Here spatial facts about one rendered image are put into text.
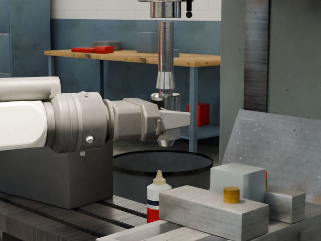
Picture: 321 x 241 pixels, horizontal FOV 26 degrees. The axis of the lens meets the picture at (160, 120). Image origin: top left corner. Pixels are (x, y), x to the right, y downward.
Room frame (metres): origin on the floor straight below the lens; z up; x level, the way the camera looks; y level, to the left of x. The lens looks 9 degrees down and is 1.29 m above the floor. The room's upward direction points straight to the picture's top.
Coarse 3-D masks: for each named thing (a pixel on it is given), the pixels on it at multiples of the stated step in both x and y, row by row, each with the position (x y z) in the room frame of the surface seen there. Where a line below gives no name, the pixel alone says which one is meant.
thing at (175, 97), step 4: (152, 96) 1.06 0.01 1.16; (156, 96) 1.06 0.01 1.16; (160, 96) 1.05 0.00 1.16; (164, 96) 1.05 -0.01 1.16; (168, 96) 1.05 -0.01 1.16; (172, 96) 1.06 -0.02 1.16; (176, 96) 1.06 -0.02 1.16; (180, 96) 1.07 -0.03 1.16; (152, 100) 1.06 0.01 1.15; (156, 100) 1.06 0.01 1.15; (160, 100) 1.05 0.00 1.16; (164, 100) 1.05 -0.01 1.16; (168, 100) 1.05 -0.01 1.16; (172, 100) 1.05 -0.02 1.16; (176, 100) 1.06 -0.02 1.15; (180, 100) 1.07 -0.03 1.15
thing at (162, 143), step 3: (159, 141) 1.06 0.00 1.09; (162, 141) 1.06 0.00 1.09; (165, 141) 1.06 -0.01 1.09; (168, 141) 1.06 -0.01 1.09; (171, 141) 1.06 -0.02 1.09; (174, 141) 1.07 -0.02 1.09; (159, 144) 1.07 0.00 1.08; (162, 144) 1.06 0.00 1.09; (165, 144) 1.06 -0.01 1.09; (168, 144) 1.06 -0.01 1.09; (171, 144) 1.07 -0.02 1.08
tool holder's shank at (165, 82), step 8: (160, 24) 1.07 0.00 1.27; (168, 24) 1.06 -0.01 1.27; (160, 32) 1.07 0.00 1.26; (168, 32) 1.06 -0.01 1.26; (160, 40) 1.07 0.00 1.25; (168, 40) 1.06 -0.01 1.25; (160, 48) 1.07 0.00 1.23; (168, 48) 1.06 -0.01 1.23; (160, 56) 1.07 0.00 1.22; (168, 56) 1.06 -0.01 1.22; (160, 64) 1.07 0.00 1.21; (168, 64) 1.06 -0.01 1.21; (160, 72) 1.07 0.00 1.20; (168, 72) 1.06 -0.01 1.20; (160, 80) 1.06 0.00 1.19; (168, 80) 1.06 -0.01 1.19; (160, 88) 1.06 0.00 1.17; (168, 88) 1.06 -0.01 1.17
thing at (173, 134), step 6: (156, 102) 1.06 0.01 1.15; (162, 102) 1.05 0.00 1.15; (168, 102) 1.05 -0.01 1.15; (174, 102) 1.06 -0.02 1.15; (180, 102) 1.07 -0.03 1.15; (162, 108) 1.05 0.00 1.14; (168, 108) 1.05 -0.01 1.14; (174, 108) 1.06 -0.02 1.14; (180, 108) 1.07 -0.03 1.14; (162, 132) 1.05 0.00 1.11; (168, 132) 1.05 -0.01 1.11; (174, 132) 1.06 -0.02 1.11; (180, 132) 1.07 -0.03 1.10; (162, 138) 1.05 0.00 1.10; (168, 138) 1.05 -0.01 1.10; (174, 138) 1.06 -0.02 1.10
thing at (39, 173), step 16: (112, 144) 1.33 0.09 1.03; (0, 160) 1.37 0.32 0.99; (16, 160) 1.34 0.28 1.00; (32, 160) 1.30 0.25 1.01; (48, 160) 1.28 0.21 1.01; (64, 160) 1.25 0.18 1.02; (80, 160) 1.26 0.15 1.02; (96, 160) 1.30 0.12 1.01; (112, 160) 1.33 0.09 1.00; (0, 176) 1.37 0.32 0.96; (16, 176) 1.34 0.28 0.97; (32, 176) 1.31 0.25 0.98; (48, 176) 1.28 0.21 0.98; (64, 176) 1.25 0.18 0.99; (80, 176) 1.26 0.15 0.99; (96, 176) 1.30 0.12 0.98; (112, 176) 1.33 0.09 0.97; (16, 192) 1.34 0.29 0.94; (32, 192) 1.31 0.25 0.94; (48, 192) 1.28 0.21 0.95; (64, 192) 1.25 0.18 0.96; (80, 192) 1.26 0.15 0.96; (96, 192) 1.30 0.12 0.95; (112, 192) 1.33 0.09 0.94
